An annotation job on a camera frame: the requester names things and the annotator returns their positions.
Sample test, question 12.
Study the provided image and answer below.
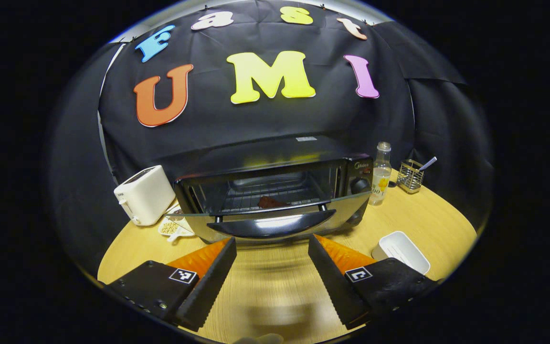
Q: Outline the brown meat slice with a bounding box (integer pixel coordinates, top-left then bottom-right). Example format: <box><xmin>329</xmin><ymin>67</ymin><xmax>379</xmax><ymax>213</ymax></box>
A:
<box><xmin>257</xmin><ymin>195</ymin><xmax>289</xmax><ymax>209</ymax></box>

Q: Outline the clear glass bottle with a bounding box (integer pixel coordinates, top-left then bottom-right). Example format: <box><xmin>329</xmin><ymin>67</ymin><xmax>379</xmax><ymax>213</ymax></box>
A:
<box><xmin>369</xmin><ymin>141</ymin><xmax>393</xmax><ymax>206</ymax></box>

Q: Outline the black electric oven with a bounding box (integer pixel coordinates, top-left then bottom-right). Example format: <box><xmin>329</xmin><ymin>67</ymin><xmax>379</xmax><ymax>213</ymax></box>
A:
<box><xmin>174</xmin><ymin>135</ymin><xmax>375</xmax><ymax>245</ymax></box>

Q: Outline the small white bean dish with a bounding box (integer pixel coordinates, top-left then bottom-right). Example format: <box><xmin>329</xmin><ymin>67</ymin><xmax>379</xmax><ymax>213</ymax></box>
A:
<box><xmin>158</xmin><ymin>205</ymin><xmax>195</xmax><ymax>243</ymax></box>

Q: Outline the white rectangular dish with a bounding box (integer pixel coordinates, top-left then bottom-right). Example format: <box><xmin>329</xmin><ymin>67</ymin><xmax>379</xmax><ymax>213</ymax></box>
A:
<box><xmin>371</xmin><ymin>231</ymin><xmax>431</xmax><ymax>275</ymax></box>

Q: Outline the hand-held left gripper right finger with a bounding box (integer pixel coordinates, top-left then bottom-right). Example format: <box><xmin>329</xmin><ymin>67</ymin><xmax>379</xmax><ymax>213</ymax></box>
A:
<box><xmin>308</xmin><ymin>234</ymin><xmax>440</xmax><ymax>330</ymax></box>

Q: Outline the white toaster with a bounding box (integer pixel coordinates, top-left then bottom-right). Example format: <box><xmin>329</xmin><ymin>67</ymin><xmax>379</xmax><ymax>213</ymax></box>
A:
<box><xmin>114</xmin><ymin>165</ymin><xmax>177</xmax><ymax>226</ymax></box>

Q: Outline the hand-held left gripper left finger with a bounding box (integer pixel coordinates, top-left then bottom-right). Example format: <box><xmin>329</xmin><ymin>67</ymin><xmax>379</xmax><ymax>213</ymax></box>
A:
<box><xmin>106</xmin><ymin>236</ymin><xmax>238</xmax><ymax>333</ymax></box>

